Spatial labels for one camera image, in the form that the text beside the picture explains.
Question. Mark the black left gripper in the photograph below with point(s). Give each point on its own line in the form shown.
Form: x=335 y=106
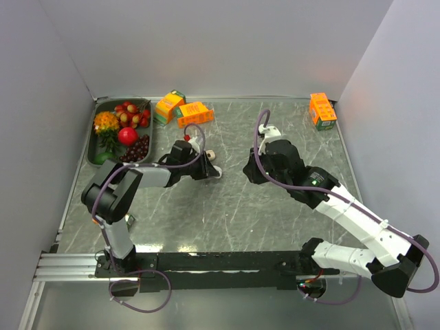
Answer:
x=207 y=170

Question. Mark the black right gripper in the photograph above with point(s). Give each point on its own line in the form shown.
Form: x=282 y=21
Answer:
x=251 y=170

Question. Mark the beige earbud charging case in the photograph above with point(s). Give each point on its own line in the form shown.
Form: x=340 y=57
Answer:
x=211 y=155

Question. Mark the white earbud charging case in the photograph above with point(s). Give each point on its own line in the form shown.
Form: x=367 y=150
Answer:
x=218 y=173

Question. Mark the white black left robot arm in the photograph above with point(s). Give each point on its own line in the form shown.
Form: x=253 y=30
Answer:
x=109 y=195

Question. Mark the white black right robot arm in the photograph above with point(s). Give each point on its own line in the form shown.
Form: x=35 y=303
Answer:
x=390 y=258

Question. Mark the orange carton lying back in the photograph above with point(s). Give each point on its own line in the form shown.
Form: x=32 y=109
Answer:
x=193 y=113

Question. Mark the orange green carton right corner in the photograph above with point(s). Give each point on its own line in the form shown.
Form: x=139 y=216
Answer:
x=322 y=112

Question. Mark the dark red grape bunch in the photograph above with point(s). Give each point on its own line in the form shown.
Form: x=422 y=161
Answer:
x=137 y=151

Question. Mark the orange green carton upright back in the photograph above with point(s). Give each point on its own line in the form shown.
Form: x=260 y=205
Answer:
x=165 y=108

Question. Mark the red apple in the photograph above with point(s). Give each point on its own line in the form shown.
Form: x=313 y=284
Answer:
x=128 y=136

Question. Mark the orange green carton near left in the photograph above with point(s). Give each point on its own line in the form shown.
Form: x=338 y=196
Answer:
x=129 y=219

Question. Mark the dark green fruit tray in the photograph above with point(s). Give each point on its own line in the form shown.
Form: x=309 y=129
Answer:
x=108 y=141

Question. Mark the green avocado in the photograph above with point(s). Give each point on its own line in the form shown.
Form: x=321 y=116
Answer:
x=102 y=157

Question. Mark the orange spiky fruit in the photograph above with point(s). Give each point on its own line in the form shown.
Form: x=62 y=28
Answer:
x=105 y=121

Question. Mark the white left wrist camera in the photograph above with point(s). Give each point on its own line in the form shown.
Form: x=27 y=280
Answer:
x=195 y=141

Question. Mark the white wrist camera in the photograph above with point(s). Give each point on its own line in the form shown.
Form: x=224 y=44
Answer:
x=195 y=141
x=268 y=134

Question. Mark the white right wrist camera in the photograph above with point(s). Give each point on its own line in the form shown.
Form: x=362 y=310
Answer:
x=268 y=134

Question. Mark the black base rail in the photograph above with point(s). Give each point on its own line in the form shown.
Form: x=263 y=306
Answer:
x=211 y=270

